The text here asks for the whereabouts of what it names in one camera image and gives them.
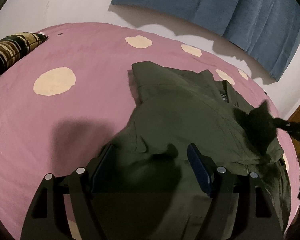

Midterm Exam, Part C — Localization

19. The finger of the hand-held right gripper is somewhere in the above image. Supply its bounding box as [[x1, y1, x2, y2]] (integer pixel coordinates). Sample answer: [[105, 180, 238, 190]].
[[274, 117, 300, 143]]

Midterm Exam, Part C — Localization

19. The dark green jacket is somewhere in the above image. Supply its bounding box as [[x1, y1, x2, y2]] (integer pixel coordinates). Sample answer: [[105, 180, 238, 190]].
[[90, 61, 292, 240]]

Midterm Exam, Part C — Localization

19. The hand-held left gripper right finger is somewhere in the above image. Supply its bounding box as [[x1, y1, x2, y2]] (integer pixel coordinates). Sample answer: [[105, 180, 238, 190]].
[[187, 143, 284, 240]]

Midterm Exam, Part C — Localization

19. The blue curtain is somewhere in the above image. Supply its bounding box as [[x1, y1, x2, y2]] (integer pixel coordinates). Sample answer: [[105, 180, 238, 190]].
[[110, 0, 300, 82]]

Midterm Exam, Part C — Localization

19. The pink bedsheet with cream dots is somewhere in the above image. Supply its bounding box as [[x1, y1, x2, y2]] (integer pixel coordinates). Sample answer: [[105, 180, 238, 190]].
[[0, 22, 300, 240]]

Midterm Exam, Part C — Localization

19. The plaid yellow black pillow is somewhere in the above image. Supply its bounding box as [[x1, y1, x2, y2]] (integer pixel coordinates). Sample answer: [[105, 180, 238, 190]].
[[0, 32, 49, 85]]

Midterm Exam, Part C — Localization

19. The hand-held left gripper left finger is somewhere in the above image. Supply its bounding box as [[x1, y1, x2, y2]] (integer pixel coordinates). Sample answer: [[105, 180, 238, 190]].
[[20, 144, 115, 240]]

